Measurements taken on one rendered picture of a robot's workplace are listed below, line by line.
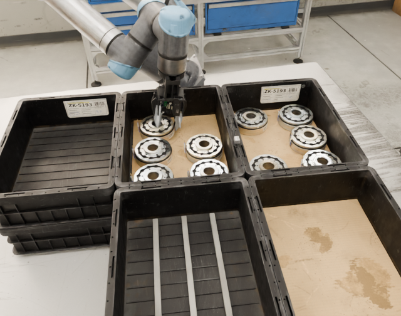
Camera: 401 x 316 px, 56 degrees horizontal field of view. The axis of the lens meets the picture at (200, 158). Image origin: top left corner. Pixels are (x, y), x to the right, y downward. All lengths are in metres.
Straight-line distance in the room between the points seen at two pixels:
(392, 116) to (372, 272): 2.08
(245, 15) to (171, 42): 2.09
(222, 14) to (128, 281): 2.38
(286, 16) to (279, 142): 2.08
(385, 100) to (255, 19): 1.12
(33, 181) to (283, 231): 0.66
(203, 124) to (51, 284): 0.61
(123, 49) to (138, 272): 0.56
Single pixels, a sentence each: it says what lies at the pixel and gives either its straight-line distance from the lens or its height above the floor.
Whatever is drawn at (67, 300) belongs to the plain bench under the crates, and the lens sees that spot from 1.00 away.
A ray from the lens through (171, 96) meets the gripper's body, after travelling 0.99.
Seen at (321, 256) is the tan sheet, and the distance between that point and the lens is 0.88.
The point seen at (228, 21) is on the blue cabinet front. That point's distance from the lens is 2.98.
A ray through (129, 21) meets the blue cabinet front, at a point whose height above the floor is 0.47.
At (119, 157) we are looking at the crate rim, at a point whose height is 0.92.
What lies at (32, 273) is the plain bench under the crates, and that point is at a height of 0.70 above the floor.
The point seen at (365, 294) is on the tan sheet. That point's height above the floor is 0.83.
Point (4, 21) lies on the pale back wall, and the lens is 3.89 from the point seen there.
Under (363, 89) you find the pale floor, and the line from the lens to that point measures 3.12.
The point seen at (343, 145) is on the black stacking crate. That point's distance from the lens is 1.06.
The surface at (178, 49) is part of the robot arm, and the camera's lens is 0.95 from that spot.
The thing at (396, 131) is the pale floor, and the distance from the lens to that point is 2.76.
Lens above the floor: 1.54
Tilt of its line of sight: 43 degrees down
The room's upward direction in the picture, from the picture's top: 1 degrees counter-clockwise
